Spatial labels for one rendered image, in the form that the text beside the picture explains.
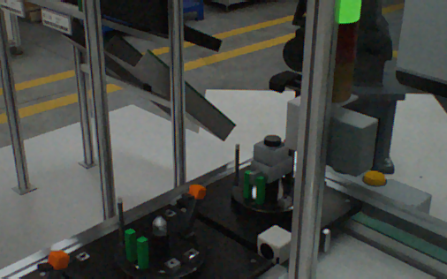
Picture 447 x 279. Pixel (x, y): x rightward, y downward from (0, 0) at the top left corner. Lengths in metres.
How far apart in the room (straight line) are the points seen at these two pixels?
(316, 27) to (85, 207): 0.74
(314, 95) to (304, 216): 0.17
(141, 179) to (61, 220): 0.22
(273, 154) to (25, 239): 0.52
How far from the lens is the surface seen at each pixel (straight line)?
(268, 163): 1.04
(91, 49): 0.99
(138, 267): 0.92
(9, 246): 1.24
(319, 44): 0.73
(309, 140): 0.77
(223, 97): 1.85
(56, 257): 0.82
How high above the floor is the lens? 1.55
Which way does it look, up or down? 26 degrees down
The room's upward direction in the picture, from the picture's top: 1 degrees clockwise
